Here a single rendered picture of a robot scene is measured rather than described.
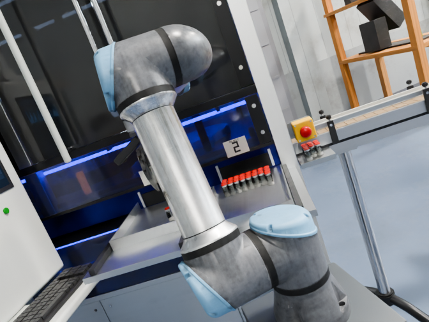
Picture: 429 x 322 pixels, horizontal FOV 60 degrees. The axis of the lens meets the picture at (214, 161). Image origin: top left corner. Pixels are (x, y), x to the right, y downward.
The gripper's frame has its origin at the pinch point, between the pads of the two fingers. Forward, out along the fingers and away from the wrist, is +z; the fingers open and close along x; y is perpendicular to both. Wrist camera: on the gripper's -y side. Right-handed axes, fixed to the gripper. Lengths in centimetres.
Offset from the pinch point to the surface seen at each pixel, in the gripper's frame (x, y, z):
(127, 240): -11.0, -12.1, 11.3
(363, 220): 30, 67, 49
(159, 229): -10.9, -0.9, 10.9
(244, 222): -22.3, 27.3, 12.1
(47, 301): -21.6, -39.6, 18.5
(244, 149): 15.0, 31.1, 0.9
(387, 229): 106, 93, 101
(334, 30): 395, 162, -20
